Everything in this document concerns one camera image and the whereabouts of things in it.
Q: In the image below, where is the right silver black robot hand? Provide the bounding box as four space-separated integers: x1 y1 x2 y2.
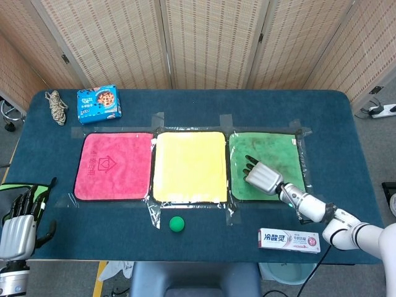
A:
242 154 285 196

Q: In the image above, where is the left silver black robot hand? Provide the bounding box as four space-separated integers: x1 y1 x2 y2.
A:
0 176 58 260

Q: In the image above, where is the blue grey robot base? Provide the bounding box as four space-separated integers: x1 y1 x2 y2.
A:
129 261 263 297

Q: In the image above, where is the green towel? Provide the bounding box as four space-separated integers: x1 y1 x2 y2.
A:
228 131 308 204

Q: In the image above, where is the yellow towel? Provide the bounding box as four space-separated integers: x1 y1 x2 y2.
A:
151 131 229 204

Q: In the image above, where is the green ball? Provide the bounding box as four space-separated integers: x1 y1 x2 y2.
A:
168 216 186 233

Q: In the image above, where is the pink towel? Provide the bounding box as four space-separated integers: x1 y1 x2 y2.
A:
73 132 155 202

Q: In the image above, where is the green black-edged bag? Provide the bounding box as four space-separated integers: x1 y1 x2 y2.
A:
0 183 52 219

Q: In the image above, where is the white pink toothpaste box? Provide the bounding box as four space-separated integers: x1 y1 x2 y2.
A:
257 228 322 254

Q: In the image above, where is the dark blue felt table cover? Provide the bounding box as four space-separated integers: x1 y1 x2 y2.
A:
0 88 385 265

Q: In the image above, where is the light blue plastic bucket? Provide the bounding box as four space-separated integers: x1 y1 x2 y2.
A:
259 262 318 286

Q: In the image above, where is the white crumpled cloth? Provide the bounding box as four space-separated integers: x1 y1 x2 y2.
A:
98 261 136 282

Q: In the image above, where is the chrome stool base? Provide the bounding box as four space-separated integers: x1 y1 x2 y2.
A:
0 98 26 132

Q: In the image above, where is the black box on floor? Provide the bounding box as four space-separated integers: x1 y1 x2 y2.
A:
381 181 396 200

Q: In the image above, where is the white power strip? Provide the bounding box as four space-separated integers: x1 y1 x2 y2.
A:
368 103 396 119

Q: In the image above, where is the woven bamboo folding screen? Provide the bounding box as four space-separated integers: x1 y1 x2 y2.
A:
0 0 396 108

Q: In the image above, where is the blue cookie box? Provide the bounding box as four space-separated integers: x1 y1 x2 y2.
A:
76 84 123 125

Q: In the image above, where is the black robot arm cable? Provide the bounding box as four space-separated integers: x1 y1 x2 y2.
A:
261 213 332 297

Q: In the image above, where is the beige braided rope bundle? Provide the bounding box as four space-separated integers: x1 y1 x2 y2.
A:
45 90 69 126

